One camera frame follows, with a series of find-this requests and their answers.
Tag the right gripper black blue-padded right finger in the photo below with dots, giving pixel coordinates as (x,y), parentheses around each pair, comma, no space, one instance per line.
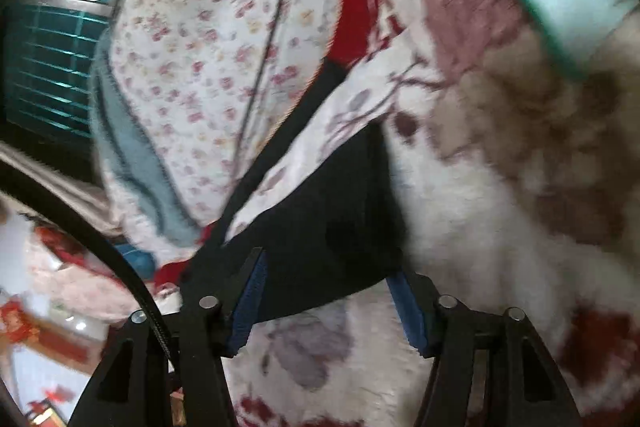
(523,385)

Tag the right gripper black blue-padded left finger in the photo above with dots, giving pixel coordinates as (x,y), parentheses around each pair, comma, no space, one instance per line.
(133,383)

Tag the black pants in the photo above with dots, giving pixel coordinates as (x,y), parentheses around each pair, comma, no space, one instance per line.
(337,233)

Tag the red white floral fleece blanket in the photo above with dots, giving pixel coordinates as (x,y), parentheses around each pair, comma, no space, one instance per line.
(518,184)

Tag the teal fuzzy towel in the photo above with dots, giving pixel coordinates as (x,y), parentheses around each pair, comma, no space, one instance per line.
(122,143)

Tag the small-flower print quilt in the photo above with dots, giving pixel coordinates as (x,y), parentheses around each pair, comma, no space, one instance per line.
(208,81)

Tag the green barred window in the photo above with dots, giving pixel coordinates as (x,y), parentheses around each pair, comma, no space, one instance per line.
(48,51)

